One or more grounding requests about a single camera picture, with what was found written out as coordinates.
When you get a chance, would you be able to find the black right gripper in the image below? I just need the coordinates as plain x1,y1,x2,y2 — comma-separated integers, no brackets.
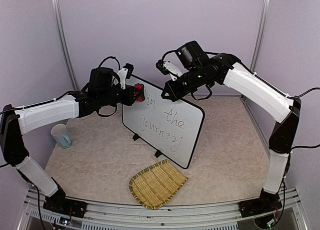
160,66,211,103

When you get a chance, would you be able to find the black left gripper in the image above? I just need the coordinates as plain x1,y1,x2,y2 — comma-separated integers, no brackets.
98,85,143,107

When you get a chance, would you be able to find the red bone-shaped eraser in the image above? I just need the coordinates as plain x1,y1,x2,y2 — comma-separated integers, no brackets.
134,83,145,102

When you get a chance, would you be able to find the white whiteboard black frame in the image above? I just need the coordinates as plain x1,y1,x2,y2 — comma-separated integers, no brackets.
122,76,205,169

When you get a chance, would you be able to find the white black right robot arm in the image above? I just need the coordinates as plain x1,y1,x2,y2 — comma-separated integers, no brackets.
155,41,301,212

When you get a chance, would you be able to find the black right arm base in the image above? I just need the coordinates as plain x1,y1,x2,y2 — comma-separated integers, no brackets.
238,189,283,217

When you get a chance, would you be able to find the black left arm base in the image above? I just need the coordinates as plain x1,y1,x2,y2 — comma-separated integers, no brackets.
43,184,87,218

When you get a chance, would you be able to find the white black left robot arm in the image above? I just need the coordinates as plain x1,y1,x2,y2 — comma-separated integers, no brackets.
0,63,145,212

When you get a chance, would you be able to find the black whiteboard stand foot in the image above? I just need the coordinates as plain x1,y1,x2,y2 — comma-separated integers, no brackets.
154,150,162,158
132,133,140,141

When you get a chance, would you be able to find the light blue mug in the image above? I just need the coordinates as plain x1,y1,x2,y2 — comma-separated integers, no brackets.
50,123,72,149

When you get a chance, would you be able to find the woven bamboo tray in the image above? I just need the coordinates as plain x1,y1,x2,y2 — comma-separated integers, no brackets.
128,159,188,210

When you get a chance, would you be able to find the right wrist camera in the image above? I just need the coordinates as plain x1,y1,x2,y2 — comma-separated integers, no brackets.
155,60,182,81

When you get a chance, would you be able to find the aluminium corner post left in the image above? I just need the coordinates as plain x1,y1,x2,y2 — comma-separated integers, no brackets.
51,0,80,90

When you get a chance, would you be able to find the aluminium corner post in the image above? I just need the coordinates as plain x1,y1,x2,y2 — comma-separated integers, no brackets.
51,0,80,90
250,0,271,72

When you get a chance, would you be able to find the aluminium front rail frame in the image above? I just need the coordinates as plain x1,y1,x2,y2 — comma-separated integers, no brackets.
14,188,311,229

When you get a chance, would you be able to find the aluminium corner post right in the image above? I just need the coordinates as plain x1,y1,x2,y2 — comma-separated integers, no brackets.
250,0,271,72

